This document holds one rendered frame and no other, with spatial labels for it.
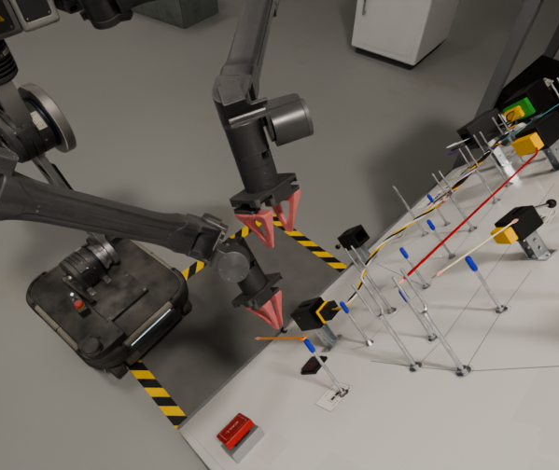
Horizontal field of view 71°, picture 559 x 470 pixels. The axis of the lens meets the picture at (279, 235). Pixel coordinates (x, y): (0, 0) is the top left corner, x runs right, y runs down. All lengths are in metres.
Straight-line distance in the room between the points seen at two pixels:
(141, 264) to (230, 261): 1.34
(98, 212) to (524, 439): 0.58
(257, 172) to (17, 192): 0.32
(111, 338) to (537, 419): 1.57
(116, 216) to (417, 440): 0.50
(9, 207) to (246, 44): 0.45
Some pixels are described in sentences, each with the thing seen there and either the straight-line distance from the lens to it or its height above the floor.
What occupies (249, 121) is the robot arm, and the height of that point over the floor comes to 1.44.
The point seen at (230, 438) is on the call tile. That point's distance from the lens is 0.66.
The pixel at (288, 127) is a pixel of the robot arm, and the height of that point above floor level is 1.43.
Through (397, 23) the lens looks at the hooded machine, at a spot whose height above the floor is 0.37.
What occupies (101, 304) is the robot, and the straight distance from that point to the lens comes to 1.91.
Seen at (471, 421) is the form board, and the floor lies 1.36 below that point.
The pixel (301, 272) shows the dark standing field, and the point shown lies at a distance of 2.15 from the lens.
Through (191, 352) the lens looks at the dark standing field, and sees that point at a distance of 1.97.
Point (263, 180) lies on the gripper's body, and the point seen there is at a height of 1.37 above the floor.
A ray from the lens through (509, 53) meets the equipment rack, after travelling 1.37.
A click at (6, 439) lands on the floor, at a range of 2.13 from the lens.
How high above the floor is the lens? 1.77
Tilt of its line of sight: 50 degrees down
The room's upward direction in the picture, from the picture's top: straight up
